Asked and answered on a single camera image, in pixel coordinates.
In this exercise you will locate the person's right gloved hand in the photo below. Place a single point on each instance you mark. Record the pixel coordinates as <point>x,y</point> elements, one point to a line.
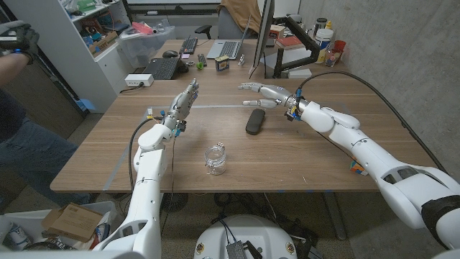
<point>21,39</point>

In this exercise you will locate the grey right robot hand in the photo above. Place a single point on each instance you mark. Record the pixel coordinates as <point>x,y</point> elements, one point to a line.
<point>276,95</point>

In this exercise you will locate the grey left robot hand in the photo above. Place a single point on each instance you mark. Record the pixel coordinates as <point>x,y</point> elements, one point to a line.
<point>183,104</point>

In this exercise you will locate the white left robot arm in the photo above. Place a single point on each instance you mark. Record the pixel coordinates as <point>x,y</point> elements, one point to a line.
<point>149,180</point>

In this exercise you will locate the person's right forearm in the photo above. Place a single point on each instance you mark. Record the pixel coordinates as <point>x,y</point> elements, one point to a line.
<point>10,68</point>

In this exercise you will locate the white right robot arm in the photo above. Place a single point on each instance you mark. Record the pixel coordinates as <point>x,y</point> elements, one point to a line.
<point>359,144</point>

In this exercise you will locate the black glasses case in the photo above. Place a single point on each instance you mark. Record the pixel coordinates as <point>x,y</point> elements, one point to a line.
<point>255,122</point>

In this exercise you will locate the clear glass cup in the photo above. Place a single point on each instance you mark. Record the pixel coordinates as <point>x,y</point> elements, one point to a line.
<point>215,160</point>

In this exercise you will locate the red cup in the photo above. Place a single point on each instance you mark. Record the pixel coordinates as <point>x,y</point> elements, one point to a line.
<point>340,46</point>

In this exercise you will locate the flat white box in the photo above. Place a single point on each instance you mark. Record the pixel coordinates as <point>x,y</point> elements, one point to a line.
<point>300,73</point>

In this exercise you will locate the wide black keyboard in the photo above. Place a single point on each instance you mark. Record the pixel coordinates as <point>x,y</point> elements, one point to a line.
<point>161,68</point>

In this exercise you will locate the small green object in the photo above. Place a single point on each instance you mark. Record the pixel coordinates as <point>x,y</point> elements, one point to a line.
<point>200,65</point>

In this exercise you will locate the white paper sheet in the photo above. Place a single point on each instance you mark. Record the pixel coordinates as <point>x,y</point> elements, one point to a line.
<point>298,55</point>

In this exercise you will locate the black remote control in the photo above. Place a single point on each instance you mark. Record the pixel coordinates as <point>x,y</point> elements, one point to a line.
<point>201,59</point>

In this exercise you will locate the small silver figure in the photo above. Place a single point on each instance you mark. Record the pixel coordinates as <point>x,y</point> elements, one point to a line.
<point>241,61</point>

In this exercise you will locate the white power strip box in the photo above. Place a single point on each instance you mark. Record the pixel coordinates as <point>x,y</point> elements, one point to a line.
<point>138,80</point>

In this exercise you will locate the black computer mouse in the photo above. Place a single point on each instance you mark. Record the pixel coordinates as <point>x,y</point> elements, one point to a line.
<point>170,54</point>

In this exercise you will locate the red book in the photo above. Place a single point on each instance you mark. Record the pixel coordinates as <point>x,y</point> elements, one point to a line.
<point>289,42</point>

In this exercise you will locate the small yellow black box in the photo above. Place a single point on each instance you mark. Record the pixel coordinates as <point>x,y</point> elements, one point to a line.
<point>222,63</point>

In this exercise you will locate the compact black keyboard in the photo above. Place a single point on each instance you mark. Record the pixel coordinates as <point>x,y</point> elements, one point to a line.
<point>189,45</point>

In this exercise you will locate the orange white box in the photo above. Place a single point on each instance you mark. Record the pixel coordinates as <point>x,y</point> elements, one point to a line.
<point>277,32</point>

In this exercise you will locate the computer monitor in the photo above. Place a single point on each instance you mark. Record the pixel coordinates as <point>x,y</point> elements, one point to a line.
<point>264,32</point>

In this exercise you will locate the glass jar with bits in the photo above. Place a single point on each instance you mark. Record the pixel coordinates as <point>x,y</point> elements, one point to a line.
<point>332,59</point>

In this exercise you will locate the silver laptop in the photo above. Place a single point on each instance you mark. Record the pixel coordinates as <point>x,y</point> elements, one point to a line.
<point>226,49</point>

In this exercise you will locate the clear plastic storage bin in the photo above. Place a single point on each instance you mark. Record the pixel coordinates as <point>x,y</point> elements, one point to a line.
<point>143,48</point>

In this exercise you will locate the green box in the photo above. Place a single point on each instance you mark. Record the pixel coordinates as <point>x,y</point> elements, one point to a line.
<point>86,5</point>

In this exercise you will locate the white shelf cabinet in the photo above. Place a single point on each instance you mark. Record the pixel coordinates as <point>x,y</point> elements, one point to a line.
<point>86,75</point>

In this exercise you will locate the grey office chair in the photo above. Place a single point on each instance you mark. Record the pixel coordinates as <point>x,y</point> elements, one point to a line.
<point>230,27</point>

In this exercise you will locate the open cardboard box with items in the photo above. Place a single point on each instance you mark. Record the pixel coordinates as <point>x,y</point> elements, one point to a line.
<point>104,43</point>

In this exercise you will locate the jar with black lid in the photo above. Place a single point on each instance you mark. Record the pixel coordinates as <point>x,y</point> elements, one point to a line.
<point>320,24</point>

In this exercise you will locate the pink packet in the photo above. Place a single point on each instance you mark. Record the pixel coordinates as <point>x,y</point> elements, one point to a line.
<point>142,28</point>

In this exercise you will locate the yellow bottle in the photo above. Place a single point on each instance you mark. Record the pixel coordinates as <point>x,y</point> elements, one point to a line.
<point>328,25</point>

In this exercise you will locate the tan jacket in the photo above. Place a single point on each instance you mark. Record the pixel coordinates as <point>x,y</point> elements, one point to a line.
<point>240,12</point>

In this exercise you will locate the black round fan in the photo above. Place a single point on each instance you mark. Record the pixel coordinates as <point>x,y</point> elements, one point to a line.
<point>174,202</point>

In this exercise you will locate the multicolour puzzle cube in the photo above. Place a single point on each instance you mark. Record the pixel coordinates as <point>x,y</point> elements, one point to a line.
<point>356,167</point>

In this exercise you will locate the person in blue jeans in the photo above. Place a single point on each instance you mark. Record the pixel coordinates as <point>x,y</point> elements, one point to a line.
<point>32,158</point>

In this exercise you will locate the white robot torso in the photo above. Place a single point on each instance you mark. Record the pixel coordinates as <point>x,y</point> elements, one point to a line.
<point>248,230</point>

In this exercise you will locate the flat brown cardboard box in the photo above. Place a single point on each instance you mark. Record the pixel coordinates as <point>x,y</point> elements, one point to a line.
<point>73,222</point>

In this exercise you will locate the white plastic bin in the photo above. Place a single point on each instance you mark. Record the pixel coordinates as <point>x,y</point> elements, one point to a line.
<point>32,217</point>

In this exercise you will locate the white printed can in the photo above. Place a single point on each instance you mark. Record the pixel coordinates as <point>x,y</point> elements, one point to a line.
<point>16,235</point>

